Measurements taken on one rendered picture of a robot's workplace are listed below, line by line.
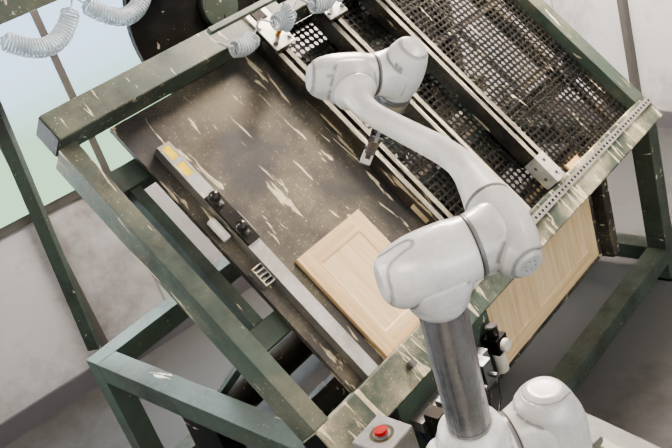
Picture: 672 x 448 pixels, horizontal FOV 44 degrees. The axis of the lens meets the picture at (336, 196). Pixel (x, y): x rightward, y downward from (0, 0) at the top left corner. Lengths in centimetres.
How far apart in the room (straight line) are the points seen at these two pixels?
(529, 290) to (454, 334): 185
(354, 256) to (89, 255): 223
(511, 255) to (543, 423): 55
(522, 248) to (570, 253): 221
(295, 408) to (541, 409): 73
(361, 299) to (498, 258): 109
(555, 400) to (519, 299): 149
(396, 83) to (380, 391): 96
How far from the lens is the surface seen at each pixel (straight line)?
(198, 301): 242
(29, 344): 468
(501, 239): 159
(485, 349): 277
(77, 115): 260
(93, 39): 447
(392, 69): 197
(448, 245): 157
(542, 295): 363
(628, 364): 378
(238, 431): 278
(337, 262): 266
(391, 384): 254
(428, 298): 159
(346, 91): 190
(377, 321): 263
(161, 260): 245
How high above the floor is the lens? 240
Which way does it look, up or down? 24 degrees down
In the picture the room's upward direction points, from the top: 19 degrees counter-clockwise
